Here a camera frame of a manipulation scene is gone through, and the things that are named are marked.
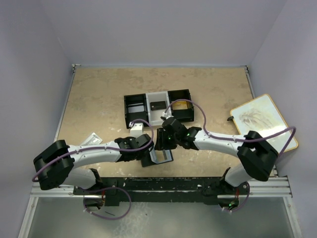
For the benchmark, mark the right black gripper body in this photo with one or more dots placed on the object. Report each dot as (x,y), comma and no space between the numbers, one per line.
(161,139)

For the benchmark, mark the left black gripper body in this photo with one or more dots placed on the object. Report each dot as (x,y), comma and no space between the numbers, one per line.
(146,155)

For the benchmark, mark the black leather card holder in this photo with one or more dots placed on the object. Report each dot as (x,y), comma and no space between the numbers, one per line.
(157,157)

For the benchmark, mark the black and white organizer tray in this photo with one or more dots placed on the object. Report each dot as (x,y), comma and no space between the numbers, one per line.
(154,117)

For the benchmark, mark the clear plastic card sleeve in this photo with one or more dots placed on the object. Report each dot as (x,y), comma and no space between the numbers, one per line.
(92,139)

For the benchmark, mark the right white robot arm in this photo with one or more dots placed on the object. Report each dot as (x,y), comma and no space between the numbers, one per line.
(256,155)

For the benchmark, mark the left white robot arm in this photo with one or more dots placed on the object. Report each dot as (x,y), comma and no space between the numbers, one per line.
(56,165)

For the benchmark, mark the gold credit card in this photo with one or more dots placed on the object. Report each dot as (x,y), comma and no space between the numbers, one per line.
(180,105)

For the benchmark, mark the black credit card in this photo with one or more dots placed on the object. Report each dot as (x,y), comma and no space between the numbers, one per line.
(158,105)

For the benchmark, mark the silver credit card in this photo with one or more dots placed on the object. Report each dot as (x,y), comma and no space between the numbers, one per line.
(135,108)

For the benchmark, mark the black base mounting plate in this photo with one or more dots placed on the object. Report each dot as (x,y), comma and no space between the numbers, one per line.
(206,190)

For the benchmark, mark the white board with wood rim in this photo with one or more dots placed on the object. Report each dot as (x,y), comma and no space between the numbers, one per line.
(260,115)

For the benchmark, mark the aluminium frame rail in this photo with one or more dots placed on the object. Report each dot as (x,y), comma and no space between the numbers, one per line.
(188,207)

